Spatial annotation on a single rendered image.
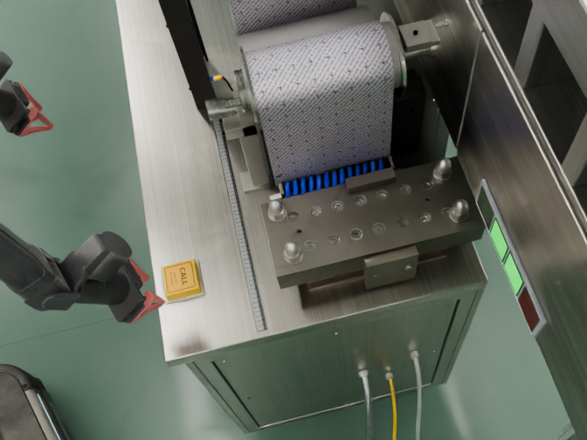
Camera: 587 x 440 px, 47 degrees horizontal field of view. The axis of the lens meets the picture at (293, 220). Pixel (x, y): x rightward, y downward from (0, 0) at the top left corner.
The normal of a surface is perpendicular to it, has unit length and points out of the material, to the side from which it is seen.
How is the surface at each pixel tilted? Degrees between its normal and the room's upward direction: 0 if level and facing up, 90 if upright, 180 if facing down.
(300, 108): 90
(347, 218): 0
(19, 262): 89
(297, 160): 90
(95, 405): 0
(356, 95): 90
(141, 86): 0
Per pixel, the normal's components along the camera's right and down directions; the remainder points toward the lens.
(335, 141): 0.22, 0.85
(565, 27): -0.97, 0.24
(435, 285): -0.10, -0.47
